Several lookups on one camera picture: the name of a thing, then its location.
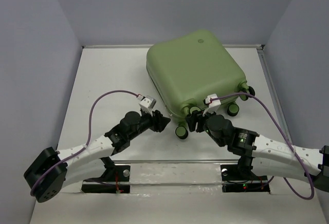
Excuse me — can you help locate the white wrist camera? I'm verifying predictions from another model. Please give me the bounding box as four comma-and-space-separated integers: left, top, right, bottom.
137, 94, 156, 116
203, 94, 221, 116

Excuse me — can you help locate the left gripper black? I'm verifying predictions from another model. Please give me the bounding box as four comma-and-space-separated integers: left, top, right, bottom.
127, 108, 170, 141

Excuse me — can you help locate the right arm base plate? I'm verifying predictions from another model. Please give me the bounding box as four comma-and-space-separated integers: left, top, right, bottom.
221, 164, 270, 193

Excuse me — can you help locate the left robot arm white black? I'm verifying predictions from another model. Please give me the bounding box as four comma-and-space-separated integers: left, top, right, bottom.
24, 110, 171, 203

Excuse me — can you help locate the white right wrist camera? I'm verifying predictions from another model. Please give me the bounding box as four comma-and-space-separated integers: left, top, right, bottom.
203, 94, 221, 116

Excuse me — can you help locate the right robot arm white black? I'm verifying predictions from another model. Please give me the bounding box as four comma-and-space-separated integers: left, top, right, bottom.
186, 111, 328, 192

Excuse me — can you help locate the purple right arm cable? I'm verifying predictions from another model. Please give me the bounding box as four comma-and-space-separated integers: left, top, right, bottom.
208, 92, 316, 199

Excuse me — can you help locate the green suitcase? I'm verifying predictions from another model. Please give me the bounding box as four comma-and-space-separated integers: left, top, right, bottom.
146, 29, 255, 140

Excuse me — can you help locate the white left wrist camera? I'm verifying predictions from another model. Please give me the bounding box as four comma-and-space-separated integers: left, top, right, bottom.
137, 94, 156, 116

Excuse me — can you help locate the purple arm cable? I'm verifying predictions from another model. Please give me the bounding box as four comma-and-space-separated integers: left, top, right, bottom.
208, 92, 316, 199
30, 90, 141, 197

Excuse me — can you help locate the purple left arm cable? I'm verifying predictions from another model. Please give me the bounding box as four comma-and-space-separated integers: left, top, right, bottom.
30, 90, 141, 197

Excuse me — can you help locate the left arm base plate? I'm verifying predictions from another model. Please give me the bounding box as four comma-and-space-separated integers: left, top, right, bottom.
81, 164, 131, 194

